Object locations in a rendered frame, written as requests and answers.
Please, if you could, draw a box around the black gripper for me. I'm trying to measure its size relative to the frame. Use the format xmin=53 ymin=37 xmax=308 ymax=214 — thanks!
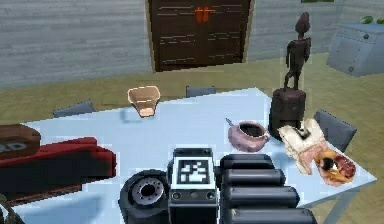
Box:
xmin=118 ymin=169 xmax=172 ymax=224

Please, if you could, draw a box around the grey chair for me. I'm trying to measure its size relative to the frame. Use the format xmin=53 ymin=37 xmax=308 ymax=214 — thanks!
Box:
xmin=52 ymin=99 xmax=96 ymax=119
xmin=313 ymin=109 xmax=358 ymax=153
xmin=185 ymin=85 xmax=217 ymax=98

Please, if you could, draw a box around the pale blue table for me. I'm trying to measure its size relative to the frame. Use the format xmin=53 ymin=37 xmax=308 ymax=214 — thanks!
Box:
xmin=6 ymin=87 xmax=378 ymax=224

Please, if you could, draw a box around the pink bowl with spoon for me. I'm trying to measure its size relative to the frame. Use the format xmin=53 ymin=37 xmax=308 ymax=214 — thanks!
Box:
xmin=225 ymin=117 xmax=272 ymax=153

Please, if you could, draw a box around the dark brown double door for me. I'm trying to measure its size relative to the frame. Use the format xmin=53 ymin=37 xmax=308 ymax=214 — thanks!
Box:
xmin=146 ymin=0 xmax=254 ymax=73

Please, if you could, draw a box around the dark brown figure statue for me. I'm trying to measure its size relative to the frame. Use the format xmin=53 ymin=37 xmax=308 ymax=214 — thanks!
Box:
xmin=268 ymin=12 xmax=312 ymax=142

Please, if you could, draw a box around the pale blue-grey cabinet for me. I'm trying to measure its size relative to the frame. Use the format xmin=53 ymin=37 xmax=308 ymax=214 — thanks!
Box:
xmin=325 ymin=22 xmax=384 ymax=78

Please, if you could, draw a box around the green plant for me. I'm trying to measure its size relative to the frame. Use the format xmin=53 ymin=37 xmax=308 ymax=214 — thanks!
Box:
xmin=359 ymin=15 xmax=384 ymax=25

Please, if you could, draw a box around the orange door handle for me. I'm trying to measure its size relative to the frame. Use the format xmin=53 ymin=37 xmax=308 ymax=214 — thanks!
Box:
xmin=194 ymin=7 xmax=205 ymax=24
xmin=203 ymin=6 xmax=216 ymax=23

